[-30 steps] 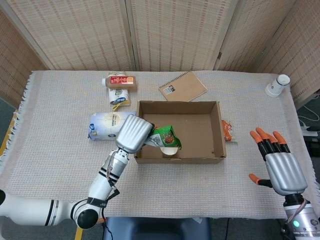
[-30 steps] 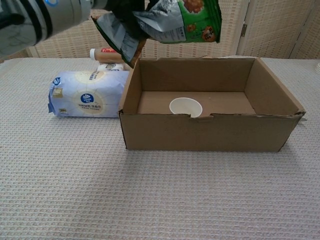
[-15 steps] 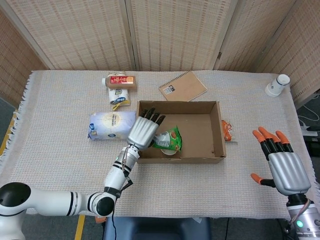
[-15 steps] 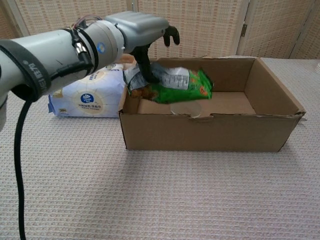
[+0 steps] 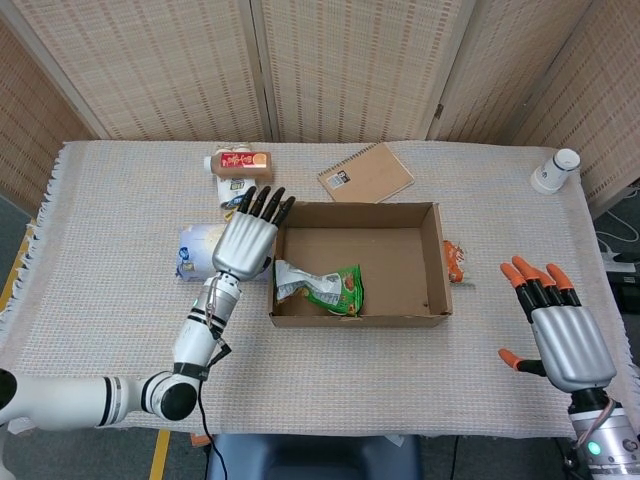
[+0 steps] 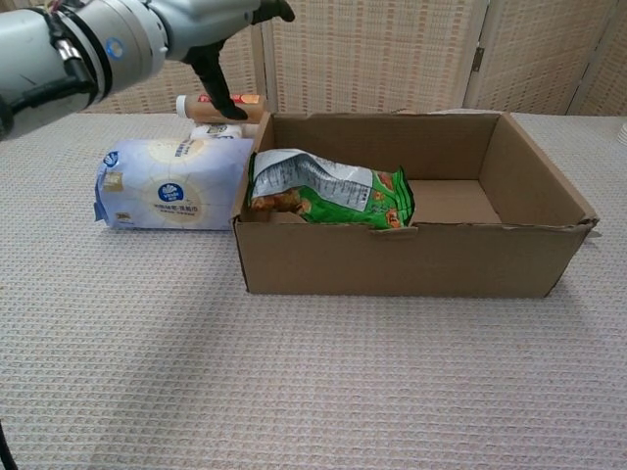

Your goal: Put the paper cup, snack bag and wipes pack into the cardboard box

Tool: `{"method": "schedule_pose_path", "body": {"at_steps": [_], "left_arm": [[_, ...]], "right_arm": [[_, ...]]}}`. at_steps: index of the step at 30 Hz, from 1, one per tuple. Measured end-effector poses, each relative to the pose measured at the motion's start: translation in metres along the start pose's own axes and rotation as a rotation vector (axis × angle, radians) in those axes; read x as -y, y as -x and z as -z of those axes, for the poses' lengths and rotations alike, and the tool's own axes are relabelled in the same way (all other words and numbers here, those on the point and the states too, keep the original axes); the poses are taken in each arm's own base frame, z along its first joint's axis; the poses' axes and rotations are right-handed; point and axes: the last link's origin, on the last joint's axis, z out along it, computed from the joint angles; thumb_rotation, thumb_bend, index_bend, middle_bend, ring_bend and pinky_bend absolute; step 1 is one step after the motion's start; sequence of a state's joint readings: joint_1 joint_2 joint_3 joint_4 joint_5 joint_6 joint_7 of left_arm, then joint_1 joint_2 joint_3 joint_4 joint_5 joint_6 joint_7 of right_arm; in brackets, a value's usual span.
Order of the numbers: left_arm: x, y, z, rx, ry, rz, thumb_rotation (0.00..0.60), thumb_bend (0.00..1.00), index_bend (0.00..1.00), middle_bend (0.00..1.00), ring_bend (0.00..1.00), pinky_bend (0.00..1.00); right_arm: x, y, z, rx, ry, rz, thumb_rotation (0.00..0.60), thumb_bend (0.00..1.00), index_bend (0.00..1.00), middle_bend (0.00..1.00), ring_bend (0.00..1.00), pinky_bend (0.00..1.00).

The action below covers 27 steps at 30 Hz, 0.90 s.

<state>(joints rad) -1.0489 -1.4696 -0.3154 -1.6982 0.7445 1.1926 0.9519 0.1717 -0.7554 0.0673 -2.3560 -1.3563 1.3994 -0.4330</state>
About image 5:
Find white power strip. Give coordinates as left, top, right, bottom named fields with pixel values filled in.
left=599, top=249, right=640, bottom=274

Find kraft spiral notebook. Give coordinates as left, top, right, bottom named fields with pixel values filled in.
left=316, top=141, right=416, bottom=205

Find green snack packet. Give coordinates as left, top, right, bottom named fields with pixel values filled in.
left=273, top=259, right=366, bottom=318

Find woven folding screen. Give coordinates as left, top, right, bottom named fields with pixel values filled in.
left=0, top=0, right=640, bottom=217

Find white blue tissue pack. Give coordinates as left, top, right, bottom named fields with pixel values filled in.
left=175, top=222, right=274, bottom=283

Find brown drink bottle red label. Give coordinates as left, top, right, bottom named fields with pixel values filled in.
left=203, top=151, right=275, bottom=183

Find white bottle lying down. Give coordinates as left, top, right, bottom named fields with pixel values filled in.
left=529, top=148, right=582, bottom=196

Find white cable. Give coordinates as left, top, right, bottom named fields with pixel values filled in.
left=593, top=188, right=640, bottom=254

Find dark blue seat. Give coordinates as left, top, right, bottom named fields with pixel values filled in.
left=206, top=433, right=423, bottom=480

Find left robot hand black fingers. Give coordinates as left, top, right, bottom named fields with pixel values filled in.
left=211, top=185, right=297, bottom=280

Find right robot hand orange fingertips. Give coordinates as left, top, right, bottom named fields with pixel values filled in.
left=498, top=255, right=617, bottom=394

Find white woven tablecloth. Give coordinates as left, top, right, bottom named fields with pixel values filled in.
left=0, top=139, right=640, bottom=436

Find white pouch yellow blue print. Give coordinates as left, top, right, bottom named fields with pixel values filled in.
left=214, top=144, right=263, bottom=222

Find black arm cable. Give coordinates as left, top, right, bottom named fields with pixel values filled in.
left=197, top=287, right=234, bottom=480

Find orange snack wrapper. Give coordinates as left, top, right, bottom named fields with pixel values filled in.
left=442, top=239, right=469, bottom=284

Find open brown cardboard box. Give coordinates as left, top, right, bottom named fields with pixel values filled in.
left=268, top=200, right=455, bottom=329

